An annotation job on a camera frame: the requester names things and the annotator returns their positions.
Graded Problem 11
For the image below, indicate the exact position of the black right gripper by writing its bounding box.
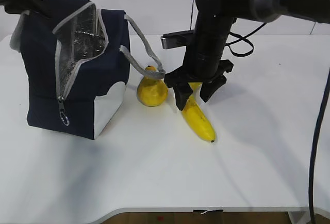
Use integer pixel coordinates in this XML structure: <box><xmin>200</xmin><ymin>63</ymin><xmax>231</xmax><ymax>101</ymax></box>
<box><xmin>164</xmin><ymin>35</ymin><xmax>234</xmax><ymax>110</ymax></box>

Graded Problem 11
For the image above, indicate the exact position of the yellow banana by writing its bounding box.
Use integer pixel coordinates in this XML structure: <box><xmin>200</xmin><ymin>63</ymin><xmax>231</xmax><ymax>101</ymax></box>
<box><xmin>181</xmin><ymin>94</ymin><xmax>216</xmax><ymax>143</ymax></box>

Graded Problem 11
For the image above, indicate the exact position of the yellow pear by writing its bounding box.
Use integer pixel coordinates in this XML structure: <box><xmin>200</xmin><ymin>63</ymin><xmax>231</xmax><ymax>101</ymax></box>
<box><xmin>137</xmin><ymin>76</ymin><xmax>168</xmax><ymax>107</ymax></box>

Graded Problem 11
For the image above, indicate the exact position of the navy insulated lunch bag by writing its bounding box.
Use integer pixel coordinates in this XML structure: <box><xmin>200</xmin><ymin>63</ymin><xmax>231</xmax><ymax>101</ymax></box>
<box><xmin>10</xmin><ymin>0</ymin><xmax>165</xmax><ymax>139</ymax></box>

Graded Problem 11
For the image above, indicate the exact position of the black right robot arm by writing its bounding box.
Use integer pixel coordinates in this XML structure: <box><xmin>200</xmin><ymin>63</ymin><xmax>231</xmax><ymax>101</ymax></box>
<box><xmin>161</xmin><ymin>0</ymin><xmax>329</xmax><ymax>110</ymax></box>

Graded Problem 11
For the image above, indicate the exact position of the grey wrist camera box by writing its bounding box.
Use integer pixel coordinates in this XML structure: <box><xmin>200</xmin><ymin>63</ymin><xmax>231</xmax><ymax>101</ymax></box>
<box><xmin>160</xmin><ymin>29</ymin><xmax>194</xmax><ymax>50</ymax></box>

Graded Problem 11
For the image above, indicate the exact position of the black cable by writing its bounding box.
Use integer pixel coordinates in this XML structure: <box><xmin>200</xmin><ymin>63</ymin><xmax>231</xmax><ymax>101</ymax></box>
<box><xmin>308</xmin><ymin>66</ymin><xmax>330</xmax><ymax>224</ymax></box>

